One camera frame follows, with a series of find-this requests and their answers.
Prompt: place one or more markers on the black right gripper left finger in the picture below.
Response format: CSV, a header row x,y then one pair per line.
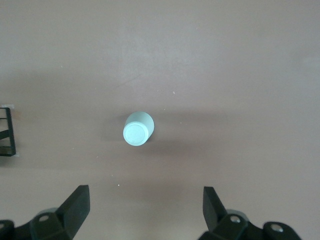
x,y
75,212

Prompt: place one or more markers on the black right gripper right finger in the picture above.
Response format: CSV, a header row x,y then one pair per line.
x,y
215,215

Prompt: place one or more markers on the pale green cup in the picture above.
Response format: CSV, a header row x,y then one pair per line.
x,y
136,132

